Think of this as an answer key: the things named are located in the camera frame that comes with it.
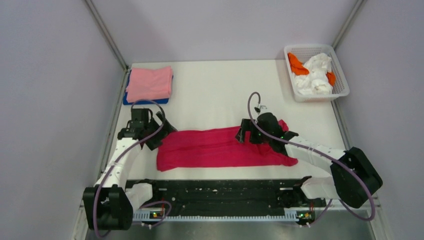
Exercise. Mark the white plastic basket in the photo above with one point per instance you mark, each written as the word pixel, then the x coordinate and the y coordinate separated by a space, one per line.
pixel 305 51

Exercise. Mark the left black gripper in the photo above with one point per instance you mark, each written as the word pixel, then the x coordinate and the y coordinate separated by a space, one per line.
pixel 166 129

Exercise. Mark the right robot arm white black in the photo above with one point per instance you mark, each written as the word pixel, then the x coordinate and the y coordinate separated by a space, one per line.
pixel 352 177

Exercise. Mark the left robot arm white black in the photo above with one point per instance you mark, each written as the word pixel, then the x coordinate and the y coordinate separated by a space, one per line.
pixel 109 204

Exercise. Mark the grey cable duct rail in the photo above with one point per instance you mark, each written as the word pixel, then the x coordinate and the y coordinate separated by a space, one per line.
pixel 146 216

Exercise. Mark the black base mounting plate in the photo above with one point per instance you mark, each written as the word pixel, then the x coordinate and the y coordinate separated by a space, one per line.
pixel 229 198

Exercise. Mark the orange t shirt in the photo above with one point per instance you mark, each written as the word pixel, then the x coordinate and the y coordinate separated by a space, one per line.
pixel 320 63

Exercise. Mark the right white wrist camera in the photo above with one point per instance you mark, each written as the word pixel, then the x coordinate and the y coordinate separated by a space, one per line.
pixel 260 109

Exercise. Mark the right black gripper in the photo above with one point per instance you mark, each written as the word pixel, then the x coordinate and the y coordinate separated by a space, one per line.
pixel 247 125

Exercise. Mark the white t shirt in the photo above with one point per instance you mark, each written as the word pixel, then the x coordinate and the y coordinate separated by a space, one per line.
pixel 317 84

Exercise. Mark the magenta t shirt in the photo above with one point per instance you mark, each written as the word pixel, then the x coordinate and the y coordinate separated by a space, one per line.
pixel 215 148

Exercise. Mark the folded pink t shirt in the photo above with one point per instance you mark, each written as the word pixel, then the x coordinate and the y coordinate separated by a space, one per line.
pixel 149 82

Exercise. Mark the folded blue t shirt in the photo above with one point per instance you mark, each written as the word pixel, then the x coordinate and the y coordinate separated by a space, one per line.
pixel 142 102

